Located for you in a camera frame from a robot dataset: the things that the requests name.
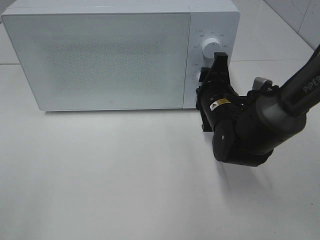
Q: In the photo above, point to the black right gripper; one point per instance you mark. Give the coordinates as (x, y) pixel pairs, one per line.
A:
(216, 99)

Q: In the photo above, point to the upper white power knob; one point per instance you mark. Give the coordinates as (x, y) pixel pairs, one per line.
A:
(211, 45)

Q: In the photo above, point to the white microwave oven body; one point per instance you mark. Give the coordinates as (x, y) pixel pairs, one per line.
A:
(207, 18)

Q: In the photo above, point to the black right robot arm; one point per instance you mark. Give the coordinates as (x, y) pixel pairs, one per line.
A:
(247, 129)

